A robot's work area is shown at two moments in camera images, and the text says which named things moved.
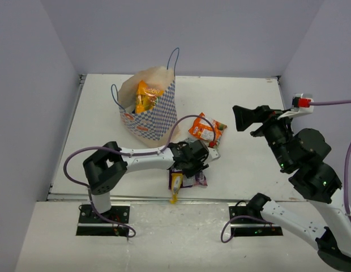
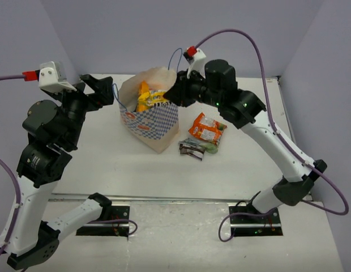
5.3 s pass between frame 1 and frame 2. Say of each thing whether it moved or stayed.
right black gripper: moved
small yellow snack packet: moved
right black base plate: stayed
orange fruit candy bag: stayed
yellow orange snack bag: stayed
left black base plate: stayed
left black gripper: moved
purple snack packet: moved
